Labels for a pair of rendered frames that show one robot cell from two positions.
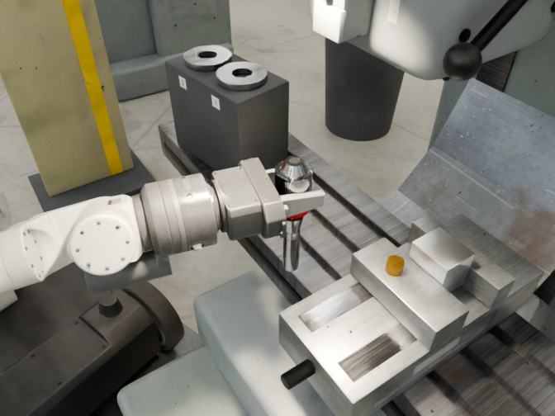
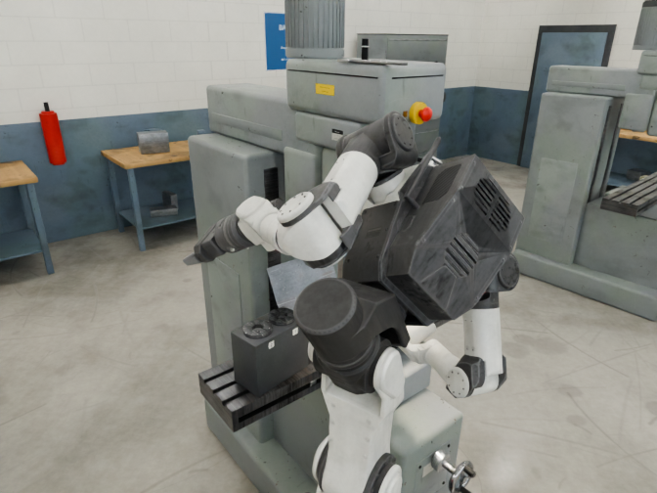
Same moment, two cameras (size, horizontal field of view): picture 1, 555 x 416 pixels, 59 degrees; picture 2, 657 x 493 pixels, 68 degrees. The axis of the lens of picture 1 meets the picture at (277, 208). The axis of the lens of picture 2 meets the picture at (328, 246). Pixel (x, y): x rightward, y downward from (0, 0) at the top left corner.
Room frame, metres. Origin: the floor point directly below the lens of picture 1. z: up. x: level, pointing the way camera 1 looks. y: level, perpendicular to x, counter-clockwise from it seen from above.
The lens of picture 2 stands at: (0.77, 1.42, 1.95)
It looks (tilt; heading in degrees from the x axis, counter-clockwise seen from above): 23 degrees down; 265
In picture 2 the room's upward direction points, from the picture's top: 1 degrees clockwise
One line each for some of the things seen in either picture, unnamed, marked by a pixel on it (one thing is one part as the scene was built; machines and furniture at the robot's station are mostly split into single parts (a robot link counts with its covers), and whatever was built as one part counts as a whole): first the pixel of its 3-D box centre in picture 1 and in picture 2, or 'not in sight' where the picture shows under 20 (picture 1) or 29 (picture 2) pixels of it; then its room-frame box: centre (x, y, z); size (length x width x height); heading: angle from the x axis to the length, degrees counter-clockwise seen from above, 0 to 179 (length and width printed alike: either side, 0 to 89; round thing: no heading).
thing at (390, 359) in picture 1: (415, 297); not in sight; (0.42, -0.19, 0.99); 0.35 x 0.15 x 0.11; 124
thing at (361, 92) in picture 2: not in sight; (360, 87); (0.54, -0.17, 1.81); 0.47 x 0.26 x 0.16; 124
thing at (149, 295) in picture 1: (150, 314); not in sight; (0.76, 0.32, 0.50); 0.20 x 0.05 x 0.20; 51
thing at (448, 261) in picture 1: (438, 262); not in sight; (0.44, -0.21, 1.04); 0.06 x 0.05 x 0.06; 34
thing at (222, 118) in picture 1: (227, 112); (271, 347); (0.84, 0.10, 1.04); 0.22 x 0.12 x 0.20; 43
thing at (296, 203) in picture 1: (301, 205); not in sight; (0.45, -0.03, 1.13); 0.06 x 0.02 x 0.03; 110
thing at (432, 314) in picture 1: (405, 290); not in sight; (0.41, -0.17, 1.03); 0.15 x 0.06 x 0.04; 34
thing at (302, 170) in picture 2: not in sight; (325, 180); (0.63, -0.32, 1.47); 0.24 x 0.19 x 0.26; 34
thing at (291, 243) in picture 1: (291, 238); not in sight; (0.48, -0.02, 1.05); 0.03 x 0.03 x 0.11
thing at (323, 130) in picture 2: not in sight; (353, 128); (0.55, -0.19, 1.68); 0.34 x 0.24 x 0.10; 124
